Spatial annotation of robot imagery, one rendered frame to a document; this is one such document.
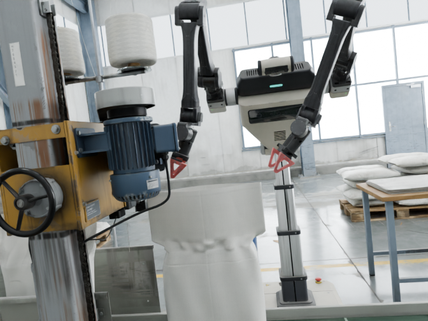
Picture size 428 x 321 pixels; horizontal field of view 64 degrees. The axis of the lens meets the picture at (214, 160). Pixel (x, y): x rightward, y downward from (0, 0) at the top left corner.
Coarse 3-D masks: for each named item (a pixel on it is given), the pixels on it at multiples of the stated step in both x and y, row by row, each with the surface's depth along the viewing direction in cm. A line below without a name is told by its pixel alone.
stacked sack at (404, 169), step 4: (396, 168) 471; (400, 168) 457; (404, 168) 446; (408, 168) 438; (412, 168) 433; (416, 168) 430; (420, 168) 428; (424, 168) 427; (404, 172) 447; (408, 172) 435; (412, 172) 427; (416, 172) 427; (420, 172) 427; (424, 172) 427
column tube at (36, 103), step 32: (0, 0) 96; (32, 0) 96; (0, 32) 97; (32, 32) 96; (32, 64) 96; (32, 96) 97; (32, 160) 98; (64, 160) 103; (32, 256) 101; (64, 256) 99; (64, 288) 100; (64, 320) 101; (96, 320) 112
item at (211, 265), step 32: (160, 192) 140; (192, 192) 133; (224, 192) 134; (256, 192) 137; (160, 224) 142; (192, 224) 134; (224, 224) 134; (256, 224) 138; (192, 256) 135; (224, 256) 134; (256, 256) 135; (192, 288) 135; (224, 288) 133; (256, 288) 134; (192, 320) 135; (224, 320) 134; (256, 320) 134
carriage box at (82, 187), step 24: (0, 144) 99; (72, 144) 97; (0, 168) 100; (48, 168) 98; (72, 168) 97; (96, 168) 111; (72, 192) 97; (96, 192) 109; (24, 216) 100; (72, 216) 98; (96, 216) 106
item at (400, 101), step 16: (384, 96) 870; (400, 96) 866; (416, 96) 861; (384, 112) 873; (400, 112) 869; (416, 112) 864; (384, 128) 880; (400, 128) 872; (416, 128) 867; (400, 144) 875; (416, 144) 870
